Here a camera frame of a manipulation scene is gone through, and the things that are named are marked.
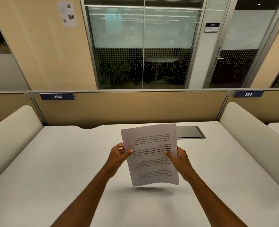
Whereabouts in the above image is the round white table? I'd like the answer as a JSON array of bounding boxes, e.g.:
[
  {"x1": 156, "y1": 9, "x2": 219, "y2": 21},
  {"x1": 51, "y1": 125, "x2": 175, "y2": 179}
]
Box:
[{"x1": 144, "y1": 57, "x2": 179, "y2": 81}]

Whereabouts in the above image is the room sign plate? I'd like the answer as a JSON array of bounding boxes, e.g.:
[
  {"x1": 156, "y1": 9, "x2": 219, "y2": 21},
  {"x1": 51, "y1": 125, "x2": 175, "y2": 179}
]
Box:
[{"x1": 204, "y1": 22, "x2": 220, "y2": 33}]

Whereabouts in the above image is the glass office door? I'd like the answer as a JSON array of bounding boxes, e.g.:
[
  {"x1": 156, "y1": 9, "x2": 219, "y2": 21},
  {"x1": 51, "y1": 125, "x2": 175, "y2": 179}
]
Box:
[{"x1": 202, "y1": 0, "x2": 279, "y2": 89}]

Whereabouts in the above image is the silver door handle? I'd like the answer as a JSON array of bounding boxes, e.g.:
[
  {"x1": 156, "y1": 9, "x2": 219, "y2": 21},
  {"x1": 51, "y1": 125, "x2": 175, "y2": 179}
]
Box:
[{"x1": 213, "y1": 47, "x2": 225, "y2": 65}]

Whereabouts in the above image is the person's right forearm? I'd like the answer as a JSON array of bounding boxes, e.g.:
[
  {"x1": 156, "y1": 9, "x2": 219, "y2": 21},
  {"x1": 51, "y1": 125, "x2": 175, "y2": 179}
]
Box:
[{"x1": 183, "y1": 172, "x2": 248, "y2": 227}]

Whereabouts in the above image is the white wall notice paper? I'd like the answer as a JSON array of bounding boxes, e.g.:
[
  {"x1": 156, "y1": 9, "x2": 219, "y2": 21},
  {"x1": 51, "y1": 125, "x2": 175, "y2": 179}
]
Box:
[{"x1": 57, "y1": 0, "x2": 78, "y2": 28}]

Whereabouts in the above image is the person's right hand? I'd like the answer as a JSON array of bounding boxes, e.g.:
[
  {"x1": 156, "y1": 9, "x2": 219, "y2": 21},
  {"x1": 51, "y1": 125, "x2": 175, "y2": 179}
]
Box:
[{"x1": 164, "y1": 147, "x2": 195, "y2": 183}]

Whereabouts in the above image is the person's left hand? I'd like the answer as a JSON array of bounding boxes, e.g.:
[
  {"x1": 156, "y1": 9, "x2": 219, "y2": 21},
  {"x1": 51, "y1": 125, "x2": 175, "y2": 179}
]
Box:
[{"x1": 105, "y1": 143, "x2": 134, "y2": 178}]

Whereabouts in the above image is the green potted plant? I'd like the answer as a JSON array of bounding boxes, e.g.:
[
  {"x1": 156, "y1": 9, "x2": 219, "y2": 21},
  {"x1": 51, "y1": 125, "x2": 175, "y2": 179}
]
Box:
[{"x1": 99, "y1": 59, "x2": 135, "y2": 89}]

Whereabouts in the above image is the beige desk partition panel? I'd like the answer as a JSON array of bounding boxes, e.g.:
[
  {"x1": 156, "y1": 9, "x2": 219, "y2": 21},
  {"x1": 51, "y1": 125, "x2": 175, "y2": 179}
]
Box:
[
  {"x1": 0, "y1": 91, "x2": 47, "y2": 127},
  {"x1": 217, "y1": 88, "x2": 279, "y2": 124},
  {"x1": 30, "y1": 90, "x2": 229, "y2": 129}
]

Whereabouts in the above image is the glass office window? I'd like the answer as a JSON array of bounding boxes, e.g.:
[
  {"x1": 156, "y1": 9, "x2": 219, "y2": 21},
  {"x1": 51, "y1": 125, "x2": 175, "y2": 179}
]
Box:
[{"x1": 80, "y1": 0, "x2": 210, "y2": 90}]

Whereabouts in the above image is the white printed paper sheet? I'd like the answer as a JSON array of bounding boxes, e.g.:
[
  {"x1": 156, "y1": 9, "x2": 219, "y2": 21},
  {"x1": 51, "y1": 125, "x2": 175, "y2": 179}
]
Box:
[{"x1": 121, "y1": 123, "x2": 180, "y2": 187}]

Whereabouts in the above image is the person's left forearm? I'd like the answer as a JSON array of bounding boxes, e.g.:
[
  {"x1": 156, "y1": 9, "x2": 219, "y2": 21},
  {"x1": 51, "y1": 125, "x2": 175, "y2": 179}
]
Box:
[{"x1": 50, "y1": 168, "x2": 117, "y2": 227}]

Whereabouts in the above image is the grey desk cable hatch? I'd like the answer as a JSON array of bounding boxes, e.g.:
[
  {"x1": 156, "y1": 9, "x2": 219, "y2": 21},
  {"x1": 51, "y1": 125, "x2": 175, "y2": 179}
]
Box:
[{"x1": 176, "y1": 126, "x2": 206, "y2": 139}]

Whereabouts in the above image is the blue desk number plate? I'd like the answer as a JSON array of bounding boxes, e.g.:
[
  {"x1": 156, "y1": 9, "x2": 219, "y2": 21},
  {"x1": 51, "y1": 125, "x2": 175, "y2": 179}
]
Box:
[
  {"x1": 232, "y1": 91, "x2": 264, "y2": 98},
  {"x1": 40, "y1": 93, "x2": 75, "y2": 101}
]

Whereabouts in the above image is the cream side divider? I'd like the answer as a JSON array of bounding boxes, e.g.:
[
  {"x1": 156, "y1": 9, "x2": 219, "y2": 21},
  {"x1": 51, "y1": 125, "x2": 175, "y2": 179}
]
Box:
[
  {"x1": 219, "y1": 102, "x2": 279, "y2": 196},
  {"x1": 0, "y1": 105, "x2": 44, "y2": 188}
]

